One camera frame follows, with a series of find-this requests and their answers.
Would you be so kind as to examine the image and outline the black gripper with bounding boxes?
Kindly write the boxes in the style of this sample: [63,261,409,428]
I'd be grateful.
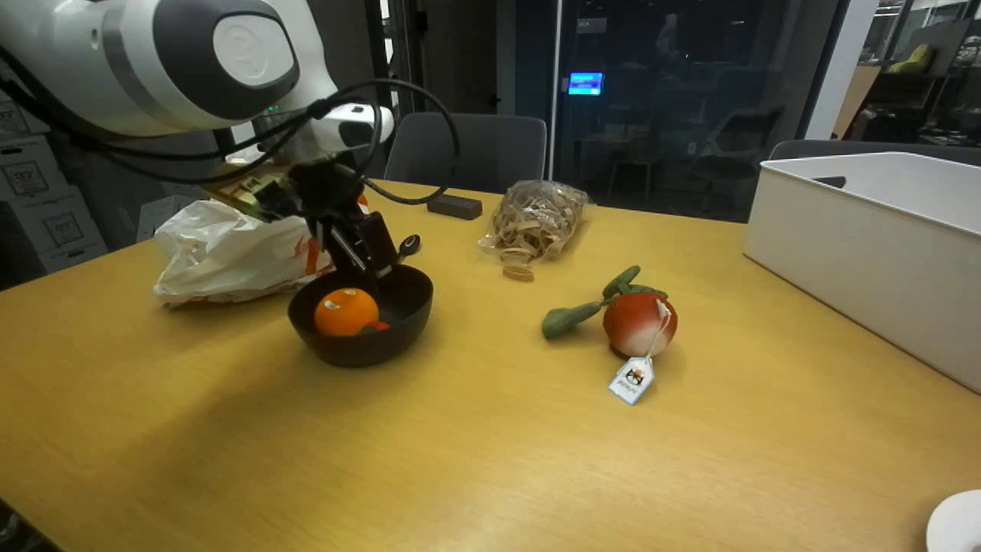
[255,161,398,273]

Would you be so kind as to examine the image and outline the black bowl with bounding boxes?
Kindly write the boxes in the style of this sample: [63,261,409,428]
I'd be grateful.
[289,266,432,368]

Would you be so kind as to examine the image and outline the orange toy fruit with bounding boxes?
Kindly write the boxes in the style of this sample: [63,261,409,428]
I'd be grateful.
[311,288,380,338]

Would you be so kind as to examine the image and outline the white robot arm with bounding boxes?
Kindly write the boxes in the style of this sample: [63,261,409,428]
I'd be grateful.
[0,0,395,271]

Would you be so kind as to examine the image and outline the white orange plastic bag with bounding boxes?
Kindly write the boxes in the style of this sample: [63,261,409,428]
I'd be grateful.
[152,198,332,307]

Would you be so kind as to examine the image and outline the clear bag of snacks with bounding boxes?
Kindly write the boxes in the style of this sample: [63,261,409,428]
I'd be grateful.
[482,180,589,283]

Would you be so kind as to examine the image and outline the black spoon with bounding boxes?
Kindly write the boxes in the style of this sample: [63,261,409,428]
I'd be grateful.
[395,234,424,263]

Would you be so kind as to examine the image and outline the small black box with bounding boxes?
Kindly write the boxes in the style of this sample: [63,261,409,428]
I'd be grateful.
[426,194,482,221]

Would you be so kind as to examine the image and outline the grey office chair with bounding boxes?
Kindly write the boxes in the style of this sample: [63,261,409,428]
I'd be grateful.
[384,109,545,191]
[765,138,981,166]

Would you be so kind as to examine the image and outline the red plush radish toy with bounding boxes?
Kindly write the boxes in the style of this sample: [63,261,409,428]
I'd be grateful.
[539,263,677,359]

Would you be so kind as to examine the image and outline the white paper tag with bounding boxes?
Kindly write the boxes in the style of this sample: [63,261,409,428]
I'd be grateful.
[611,356,656,404]

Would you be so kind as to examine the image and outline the white rectangular box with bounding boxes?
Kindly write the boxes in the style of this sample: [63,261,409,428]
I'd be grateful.
[745,150,981,390]

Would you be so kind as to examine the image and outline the white plate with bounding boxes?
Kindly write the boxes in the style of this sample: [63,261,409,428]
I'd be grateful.
[925,491,981,552]

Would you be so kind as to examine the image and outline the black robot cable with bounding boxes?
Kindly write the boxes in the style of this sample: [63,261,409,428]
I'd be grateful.
[0,48,464,207]

